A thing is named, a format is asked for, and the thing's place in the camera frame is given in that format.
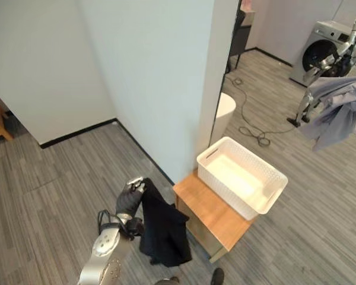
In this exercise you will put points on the wooden bedside table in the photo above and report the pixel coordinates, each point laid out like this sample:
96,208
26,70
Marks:
210,213

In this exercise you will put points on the black garment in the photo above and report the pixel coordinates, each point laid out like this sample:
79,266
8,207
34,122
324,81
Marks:
163,231

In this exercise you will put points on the robot left dark foot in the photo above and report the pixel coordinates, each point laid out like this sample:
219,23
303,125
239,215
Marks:
167,281

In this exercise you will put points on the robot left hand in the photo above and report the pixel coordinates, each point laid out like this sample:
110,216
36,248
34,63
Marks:
127,202

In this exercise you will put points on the robot left silver arm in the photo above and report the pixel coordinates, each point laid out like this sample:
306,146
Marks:
105,246

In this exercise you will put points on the small black bin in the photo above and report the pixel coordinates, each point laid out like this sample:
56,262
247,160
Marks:
9,123

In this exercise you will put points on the white plastic laundry basket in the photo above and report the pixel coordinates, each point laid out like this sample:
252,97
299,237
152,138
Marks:
240,175

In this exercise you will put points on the grey-blue shirt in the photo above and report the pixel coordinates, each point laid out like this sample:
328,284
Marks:
332,112

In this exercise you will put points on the beige box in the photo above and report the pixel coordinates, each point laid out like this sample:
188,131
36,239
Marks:
247,19

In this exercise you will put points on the silver washing machine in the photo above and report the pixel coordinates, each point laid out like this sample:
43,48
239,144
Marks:
323,38

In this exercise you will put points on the robot right dark foot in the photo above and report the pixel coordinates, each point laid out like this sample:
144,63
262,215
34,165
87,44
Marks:
218,273

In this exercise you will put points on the dark desk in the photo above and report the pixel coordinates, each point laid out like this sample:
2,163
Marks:
240,38

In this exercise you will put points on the white round tub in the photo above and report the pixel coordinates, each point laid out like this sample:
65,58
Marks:
224,114

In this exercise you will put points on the robot dark foot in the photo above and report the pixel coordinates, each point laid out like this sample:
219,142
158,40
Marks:
167,281
218,273

